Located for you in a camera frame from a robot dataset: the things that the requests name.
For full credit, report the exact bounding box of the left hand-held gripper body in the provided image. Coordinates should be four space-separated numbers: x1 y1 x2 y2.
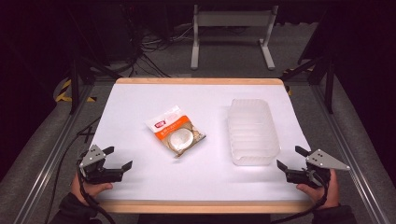
78 144 124 185

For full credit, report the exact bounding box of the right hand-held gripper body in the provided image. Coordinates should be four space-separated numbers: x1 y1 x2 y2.
285 148 351 189

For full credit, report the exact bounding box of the clear plastic container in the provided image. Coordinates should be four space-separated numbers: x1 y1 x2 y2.
226 98 281 167

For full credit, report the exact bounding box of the orange and white snack packet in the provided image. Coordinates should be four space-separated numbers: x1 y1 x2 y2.
145 105 207 159

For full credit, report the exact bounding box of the person's left hand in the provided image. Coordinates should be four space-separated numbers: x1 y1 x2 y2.
70 172 114 206

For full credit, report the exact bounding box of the person's right hand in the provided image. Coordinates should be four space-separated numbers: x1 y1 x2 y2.
295 169 341 210

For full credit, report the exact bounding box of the black metal stand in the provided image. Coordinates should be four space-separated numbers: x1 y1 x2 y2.
279 55 336 115
68 57 123 116

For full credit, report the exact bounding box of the yellow and black hazard tape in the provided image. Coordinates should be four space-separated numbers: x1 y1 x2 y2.
54 78 98 104

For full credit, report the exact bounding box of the white table mat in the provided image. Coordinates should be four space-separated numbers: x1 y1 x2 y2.
89 83 313 202

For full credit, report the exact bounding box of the thin black floor cable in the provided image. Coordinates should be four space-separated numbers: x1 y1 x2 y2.
51 116 103 224

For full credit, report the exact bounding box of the aluminium frame rail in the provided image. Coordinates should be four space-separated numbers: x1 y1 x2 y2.
311 83 392 224
12 83 95 224

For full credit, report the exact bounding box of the left hand-held gripper black cable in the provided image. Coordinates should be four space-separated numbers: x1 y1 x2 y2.
76 167 117 224

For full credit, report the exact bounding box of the hand-held gripper black cable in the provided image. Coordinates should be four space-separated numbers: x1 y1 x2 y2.
76 167 117 224
270 174 331 224

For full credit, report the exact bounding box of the right hand-held gripper black cable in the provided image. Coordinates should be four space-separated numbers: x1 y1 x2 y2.
270 174 331 224

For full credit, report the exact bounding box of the bundle of floor cables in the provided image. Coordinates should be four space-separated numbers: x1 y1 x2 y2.
122 22 194 78

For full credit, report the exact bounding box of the white metal stand frame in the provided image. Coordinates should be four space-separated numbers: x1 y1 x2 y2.
190 4 280 71

